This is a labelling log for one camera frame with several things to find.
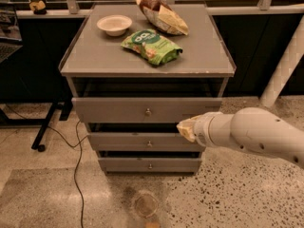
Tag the grey drawer cabinet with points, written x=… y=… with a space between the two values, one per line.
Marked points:
x=98 y=66

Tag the grey top drawer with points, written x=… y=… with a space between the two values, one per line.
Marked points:
x=142 y=110

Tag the small yellow black object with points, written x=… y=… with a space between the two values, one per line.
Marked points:
x=38 y=7

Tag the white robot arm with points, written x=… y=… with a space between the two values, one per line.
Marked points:
x=266 y=50

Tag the round floor cover plate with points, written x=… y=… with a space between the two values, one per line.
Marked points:
x=145 y=205

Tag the white bowl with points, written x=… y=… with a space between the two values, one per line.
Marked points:
x=114 y=25

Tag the brown and white chip bag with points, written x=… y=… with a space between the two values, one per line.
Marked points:
x=160 y=15

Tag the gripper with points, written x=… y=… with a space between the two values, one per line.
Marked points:
x=201 y=129

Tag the laptop computer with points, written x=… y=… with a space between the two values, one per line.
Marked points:
x=10 y=36

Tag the green snack bag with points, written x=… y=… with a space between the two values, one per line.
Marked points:
x=153 y=47

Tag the black desk leg frame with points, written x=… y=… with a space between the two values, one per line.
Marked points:
x=41 y=123

